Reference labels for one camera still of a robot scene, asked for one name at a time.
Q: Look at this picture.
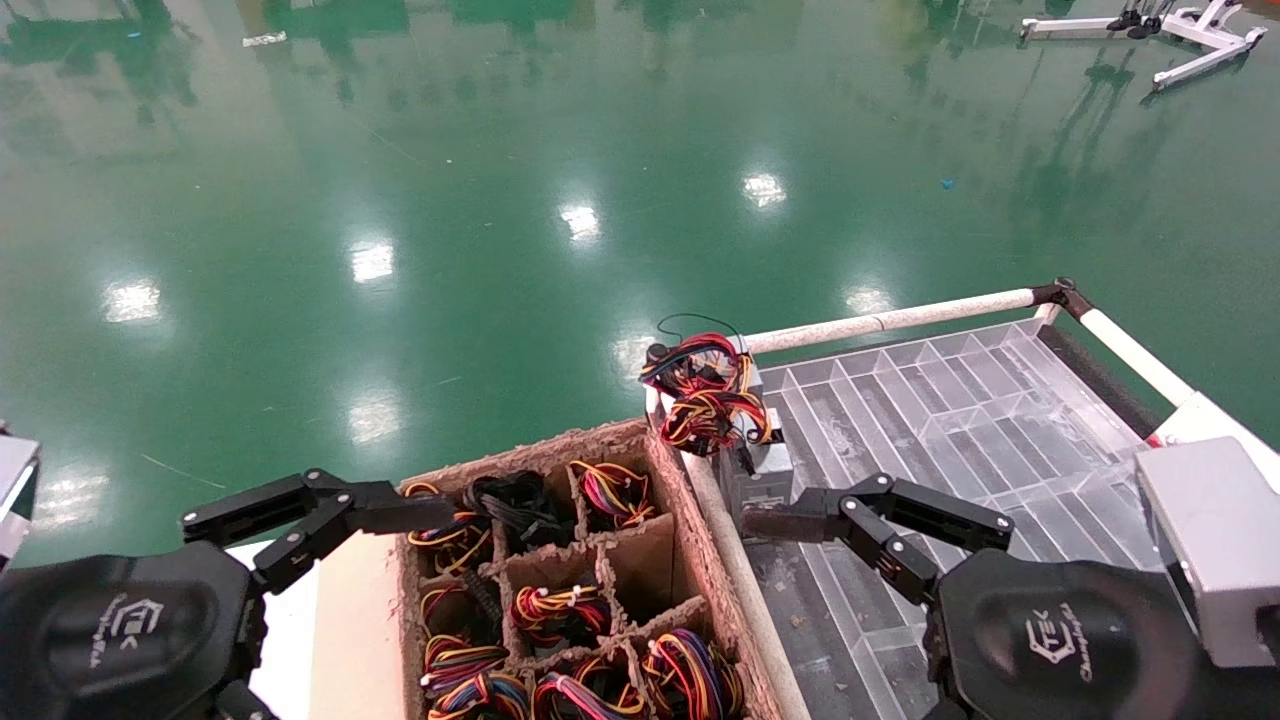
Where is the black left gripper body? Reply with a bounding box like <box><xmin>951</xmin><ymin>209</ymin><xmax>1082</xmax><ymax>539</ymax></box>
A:
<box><xmin>0</xmin><ymin>543</ymin><xmax>269</xmax><ymax>720</ymax></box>

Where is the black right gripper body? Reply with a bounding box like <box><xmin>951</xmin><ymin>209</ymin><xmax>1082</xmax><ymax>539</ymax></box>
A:
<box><xmin>925</xmin><ymin>555</ymin><xmax>1280</xmax><ymax>720</ymax></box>

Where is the brown cardboard divider box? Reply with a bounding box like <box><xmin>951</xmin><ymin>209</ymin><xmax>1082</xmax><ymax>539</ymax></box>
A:
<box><xmin>395</xmin><ymin>418</ymin><xmax>791</xmax><ymax>720</ymax></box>

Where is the white board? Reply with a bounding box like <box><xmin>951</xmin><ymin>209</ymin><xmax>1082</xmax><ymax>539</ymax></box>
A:
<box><xmin>228</xmin><ymin>538</ymin><xmax>323</xmax><ymax>720</ymax></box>

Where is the beige cardboard sheet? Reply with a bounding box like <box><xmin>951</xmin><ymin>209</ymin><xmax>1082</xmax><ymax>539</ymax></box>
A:
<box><xmin>313</xmin><ymin>528</ymin><xmax>409</xmax><ymax>720</ymax></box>

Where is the white stand base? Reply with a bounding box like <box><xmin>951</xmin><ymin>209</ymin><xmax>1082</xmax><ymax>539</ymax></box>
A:
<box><xmin>1018</xmin><ymin>0</ymin><xmax>1269</xmax><ymax>93</ymax></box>

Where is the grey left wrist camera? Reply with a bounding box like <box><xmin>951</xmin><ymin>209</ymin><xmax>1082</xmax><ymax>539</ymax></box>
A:
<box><xmin>0</xmin><ymin>432</ymin><xmax>43</xmax><ymax>571</ymax></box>

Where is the clear plastic divider tray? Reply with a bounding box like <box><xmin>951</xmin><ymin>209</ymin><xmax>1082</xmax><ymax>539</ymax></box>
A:
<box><xmin>745</xmin><ymin>318</ymin><xmax>1186</xmax><ymax>720</ymax></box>

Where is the colourful wire harness bundle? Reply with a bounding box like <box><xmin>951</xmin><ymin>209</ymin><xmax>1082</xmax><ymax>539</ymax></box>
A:
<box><xmin>638</xmin><ymin>313</ymin><xmax>798</xmax><ymax>521</ymax></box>

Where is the power supply with black cables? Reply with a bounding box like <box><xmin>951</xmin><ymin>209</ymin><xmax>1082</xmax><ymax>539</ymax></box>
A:
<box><xmin>462</xmin><ymin>470</ymin><xmax>579</xmax><ymax>553</ymax></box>

